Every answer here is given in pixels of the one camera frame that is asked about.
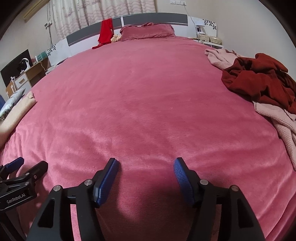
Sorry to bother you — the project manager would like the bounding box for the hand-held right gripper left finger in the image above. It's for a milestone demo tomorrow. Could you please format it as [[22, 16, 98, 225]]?
[[26, 158, 122, 241]]

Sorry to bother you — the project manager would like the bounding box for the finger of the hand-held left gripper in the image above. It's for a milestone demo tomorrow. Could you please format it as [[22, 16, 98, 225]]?
[[14, 161, 48, 186], [0, 157, 25, 176]]

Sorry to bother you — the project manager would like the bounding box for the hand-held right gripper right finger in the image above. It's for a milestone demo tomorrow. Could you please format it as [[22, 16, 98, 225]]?
[[173, 157, 266, 241]]

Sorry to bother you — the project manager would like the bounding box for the folded peach cloth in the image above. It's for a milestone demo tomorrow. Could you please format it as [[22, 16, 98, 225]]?
[[0, 91, 37, 149]]

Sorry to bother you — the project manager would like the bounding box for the silver pillow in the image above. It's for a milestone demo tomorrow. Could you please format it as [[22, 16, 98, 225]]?
[[0, 88, 26, 120]]

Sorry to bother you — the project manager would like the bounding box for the light wooden panel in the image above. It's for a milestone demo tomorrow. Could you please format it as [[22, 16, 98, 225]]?
[[6, 80, 15, 98]]

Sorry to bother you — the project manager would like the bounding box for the white drawer cabinet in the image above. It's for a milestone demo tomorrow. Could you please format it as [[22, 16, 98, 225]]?
[[13, 75, 31, 93]]

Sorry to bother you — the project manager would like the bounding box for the pink bed blanket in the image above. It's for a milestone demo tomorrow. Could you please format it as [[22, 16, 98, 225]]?
[[0, 35, 296, 241]]

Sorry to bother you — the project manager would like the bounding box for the black monitor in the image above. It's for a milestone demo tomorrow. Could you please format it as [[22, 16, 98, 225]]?
[[0, 49, 31, 87]]

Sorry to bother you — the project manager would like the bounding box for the wooden desk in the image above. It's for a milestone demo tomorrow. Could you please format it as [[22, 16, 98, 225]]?
[[24, 57, 50, 87]]

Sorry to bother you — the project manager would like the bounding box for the white black-faced gadget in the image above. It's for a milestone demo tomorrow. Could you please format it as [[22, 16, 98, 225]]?
[[18, 58, 31, 75]]

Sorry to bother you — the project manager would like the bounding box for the pale pink knit garment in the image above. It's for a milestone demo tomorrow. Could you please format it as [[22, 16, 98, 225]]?
[[253, 101, 296, 171], [204, 48, 243, 70]]

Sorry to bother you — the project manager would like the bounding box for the dark red garment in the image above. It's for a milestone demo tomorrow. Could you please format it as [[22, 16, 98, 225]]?
[[221, 53, 296, 115]]

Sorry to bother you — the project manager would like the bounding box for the white nightstand with clutter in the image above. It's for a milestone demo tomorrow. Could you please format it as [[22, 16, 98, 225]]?
[[192, 35, 225, 49]]

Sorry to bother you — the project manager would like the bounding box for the bright red garment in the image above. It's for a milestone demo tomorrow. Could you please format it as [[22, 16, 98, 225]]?
[[92, 19, 114, 50]]

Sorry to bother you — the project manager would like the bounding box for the pink pillow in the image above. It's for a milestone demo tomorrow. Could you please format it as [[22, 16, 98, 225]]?
[[120, 22, 176, 42]]

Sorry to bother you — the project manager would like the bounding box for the grey and white headboard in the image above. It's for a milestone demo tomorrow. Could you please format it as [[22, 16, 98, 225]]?
[[47, 13, 219, 67]]

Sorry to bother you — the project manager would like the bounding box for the patterned white curtain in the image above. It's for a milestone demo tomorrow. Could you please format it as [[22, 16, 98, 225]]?
[[50, 0, 158, 41]]

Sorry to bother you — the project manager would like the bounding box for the beige wall-mounted unit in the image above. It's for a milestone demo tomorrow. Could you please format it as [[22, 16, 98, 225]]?
[[22, 0, 50, 22]]

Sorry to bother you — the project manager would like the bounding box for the white charging cable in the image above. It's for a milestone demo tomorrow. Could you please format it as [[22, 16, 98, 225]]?
[[184, 5, 200, 33]]

